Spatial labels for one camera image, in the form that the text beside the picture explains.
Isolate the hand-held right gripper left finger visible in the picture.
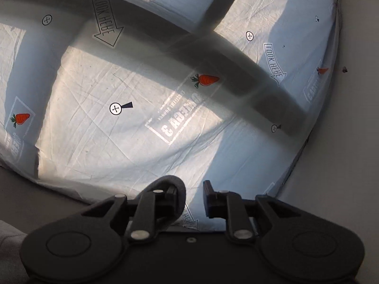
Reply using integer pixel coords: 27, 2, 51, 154
79, 183, 180, 242

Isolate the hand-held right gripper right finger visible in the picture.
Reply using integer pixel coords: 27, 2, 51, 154
203, 180, 292, 241

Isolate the grey zip hoodie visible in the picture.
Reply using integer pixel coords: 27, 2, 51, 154
0, 175, 186, 284

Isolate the white carrot print bed sheet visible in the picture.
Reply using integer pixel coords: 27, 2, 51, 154
0, 0, 342, 235

